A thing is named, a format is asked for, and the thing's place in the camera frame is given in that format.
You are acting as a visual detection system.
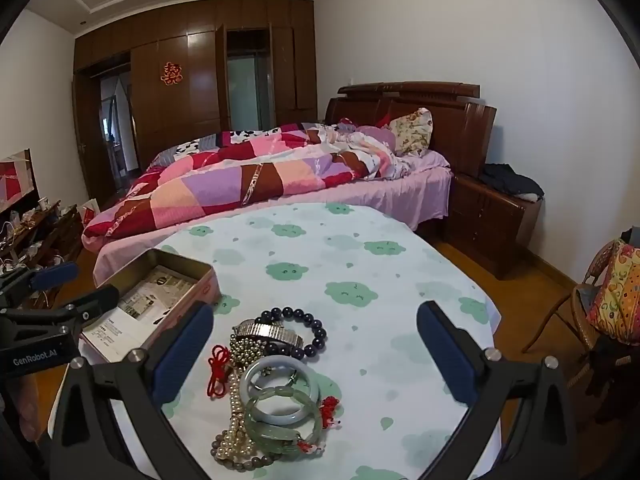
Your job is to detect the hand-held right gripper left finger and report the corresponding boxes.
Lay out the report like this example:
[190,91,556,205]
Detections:
[47,302,236,480]

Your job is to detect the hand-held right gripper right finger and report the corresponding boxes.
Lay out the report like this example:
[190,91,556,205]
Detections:
[416,301,581,480]

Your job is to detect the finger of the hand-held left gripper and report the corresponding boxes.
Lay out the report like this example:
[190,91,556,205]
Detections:
[0,261,81,311]
[0,285,121,335]

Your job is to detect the red cord knot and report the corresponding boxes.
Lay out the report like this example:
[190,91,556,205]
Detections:
[206,344,232,401]

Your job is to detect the gold bead chain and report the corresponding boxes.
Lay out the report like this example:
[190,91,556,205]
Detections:
[229,335,268,368]

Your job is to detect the pearl necklace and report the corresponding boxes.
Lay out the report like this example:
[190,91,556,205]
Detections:
[212,365,261,461]

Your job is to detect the rectangular metal tin box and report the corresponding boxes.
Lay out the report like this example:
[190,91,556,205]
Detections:
[80,249,221,366]

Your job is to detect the gold bead bracelet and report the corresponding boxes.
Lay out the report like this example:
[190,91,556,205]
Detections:
[232,319,305,350]

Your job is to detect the green jade bangle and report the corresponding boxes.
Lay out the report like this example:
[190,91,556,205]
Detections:
[243,400,321,456]

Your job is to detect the pale jade bangle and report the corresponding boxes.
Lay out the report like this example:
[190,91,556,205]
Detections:
[240,355,321,426]

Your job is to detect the grey bead bracelet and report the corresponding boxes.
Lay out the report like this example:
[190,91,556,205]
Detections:
[210,432,281,471]

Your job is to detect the dark bead bracelet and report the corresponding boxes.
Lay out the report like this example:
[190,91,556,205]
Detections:
[255,306,328,361]

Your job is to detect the white instruction sheet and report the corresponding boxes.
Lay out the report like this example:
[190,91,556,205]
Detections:
[82,310,161,363]

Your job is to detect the low wooden cabinet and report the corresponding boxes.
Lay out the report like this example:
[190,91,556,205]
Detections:
[0,202,86,311]

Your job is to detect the printed picture leaflet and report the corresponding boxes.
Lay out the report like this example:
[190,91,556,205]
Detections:
[117,266,203,333]

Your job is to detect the framed red picture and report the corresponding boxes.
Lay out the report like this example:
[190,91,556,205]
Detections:
[0,149,40,216]

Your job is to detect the wooden nightstand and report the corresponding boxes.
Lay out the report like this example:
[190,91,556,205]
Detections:
[442,172,543,281]

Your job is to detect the rattan chair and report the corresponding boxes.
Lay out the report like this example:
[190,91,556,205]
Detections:
[522,237,640,361]

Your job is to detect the pink bed sheet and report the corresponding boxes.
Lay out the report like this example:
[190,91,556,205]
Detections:
[92,152,453,306]

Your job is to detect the patchwork quilt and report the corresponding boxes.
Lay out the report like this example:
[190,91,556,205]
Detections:
[82,120,416,241]

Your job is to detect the colourful patterned cushion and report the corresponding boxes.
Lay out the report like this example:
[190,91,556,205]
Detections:
[585,240,640,346]

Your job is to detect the dark clothes pile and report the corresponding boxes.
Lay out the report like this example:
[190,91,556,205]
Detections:
[477,162,545,200]

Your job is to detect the brown wooden wardrobe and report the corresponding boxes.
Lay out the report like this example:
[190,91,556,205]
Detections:
[72,0,321,206]

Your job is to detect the wooden bed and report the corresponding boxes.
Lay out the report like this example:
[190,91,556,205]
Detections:
[82,81,498,311]

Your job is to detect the floral pillow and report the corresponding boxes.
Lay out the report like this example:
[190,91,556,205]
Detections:
[387,107,433,157]

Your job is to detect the pink pillow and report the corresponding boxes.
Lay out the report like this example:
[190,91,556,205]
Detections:
[352,125,398,153]

